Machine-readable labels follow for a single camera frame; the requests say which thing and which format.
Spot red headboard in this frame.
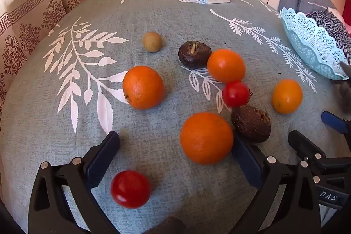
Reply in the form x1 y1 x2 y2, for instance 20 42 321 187
342 0 351 25

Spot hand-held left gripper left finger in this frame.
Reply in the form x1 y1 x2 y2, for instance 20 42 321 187
27 130 121 234

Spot rough brown fruit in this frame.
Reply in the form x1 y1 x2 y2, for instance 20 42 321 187
231 105 272 143

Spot large orange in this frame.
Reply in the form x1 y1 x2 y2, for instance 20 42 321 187
180 112 234 166
122 66 165 111

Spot large red tomato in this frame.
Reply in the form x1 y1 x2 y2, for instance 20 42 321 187
110 170 152 209

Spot small yellowish orange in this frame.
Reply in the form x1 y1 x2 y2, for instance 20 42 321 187
272 79 303 114

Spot light blue lattice basket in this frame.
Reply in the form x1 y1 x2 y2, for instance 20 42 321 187
280 7 350 80

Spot small red tomato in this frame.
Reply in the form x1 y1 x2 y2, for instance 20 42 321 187
222 81 252 108

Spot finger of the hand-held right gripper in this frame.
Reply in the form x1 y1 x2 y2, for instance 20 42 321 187
321 110 351 136
287 130 351 175

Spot dark brown smooth fruit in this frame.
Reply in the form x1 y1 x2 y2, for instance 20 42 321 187
178 41 212 69

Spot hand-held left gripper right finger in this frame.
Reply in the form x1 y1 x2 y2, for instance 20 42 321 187
232 131 322 234

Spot grey-blue leaf print tablecloth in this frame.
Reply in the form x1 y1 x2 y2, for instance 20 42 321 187
0 0 351 234

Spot beige patterned curtain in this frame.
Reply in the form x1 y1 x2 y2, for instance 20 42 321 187
0 0 110 125

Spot leopard print cloth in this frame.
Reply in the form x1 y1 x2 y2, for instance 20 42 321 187
305 10 351 66

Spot small greenish-brown kiwi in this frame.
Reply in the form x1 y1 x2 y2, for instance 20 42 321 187
142 32 163 53

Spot medium orange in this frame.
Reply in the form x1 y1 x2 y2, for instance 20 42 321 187
207 49 246 84

